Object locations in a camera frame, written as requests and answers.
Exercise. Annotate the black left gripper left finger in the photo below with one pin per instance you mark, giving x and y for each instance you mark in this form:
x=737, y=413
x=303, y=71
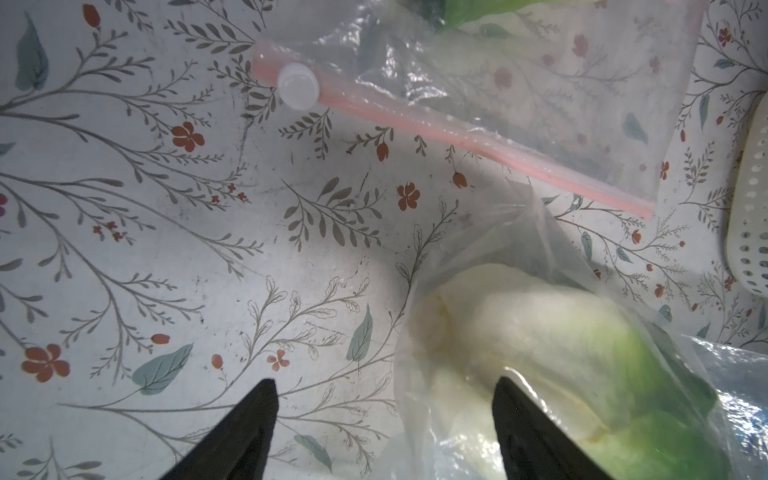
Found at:
x=238, y=446

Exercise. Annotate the clear zip-top bag pink seal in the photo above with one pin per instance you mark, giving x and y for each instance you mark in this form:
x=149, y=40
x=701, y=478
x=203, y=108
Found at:
x=582, y=95

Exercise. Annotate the chinese cabbage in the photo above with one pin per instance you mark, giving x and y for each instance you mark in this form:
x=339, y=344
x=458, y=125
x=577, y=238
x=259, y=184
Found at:
x=617, y=389
x=454, y=13

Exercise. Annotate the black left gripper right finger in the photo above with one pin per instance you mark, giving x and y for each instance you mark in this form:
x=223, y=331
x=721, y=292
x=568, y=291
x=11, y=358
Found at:
x=532, y=446

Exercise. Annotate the clear zip-top bag blue seal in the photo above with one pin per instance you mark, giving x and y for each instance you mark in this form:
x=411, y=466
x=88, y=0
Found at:
x=519, y=232

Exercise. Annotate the white perforated plastic basket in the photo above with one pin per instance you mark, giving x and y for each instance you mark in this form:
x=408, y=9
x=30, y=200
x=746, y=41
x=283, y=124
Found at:
x=746, y=238

